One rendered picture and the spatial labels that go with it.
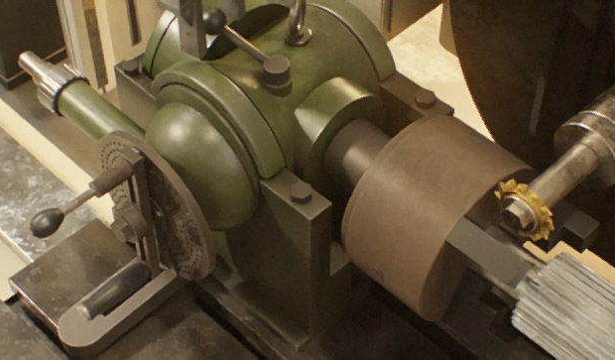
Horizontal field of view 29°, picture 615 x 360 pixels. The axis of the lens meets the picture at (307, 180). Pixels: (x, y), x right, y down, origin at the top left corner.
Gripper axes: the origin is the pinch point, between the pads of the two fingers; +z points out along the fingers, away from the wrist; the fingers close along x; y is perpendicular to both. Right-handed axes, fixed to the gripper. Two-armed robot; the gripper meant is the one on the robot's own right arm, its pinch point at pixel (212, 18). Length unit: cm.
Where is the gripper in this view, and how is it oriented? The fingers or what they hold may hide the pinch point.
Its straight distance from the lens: 125.6
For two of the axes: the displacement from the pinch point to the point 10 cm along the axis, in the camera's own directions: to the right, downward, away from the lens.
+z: 0.0, 6.6, 7.5
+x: -5.4, 6.4, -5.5
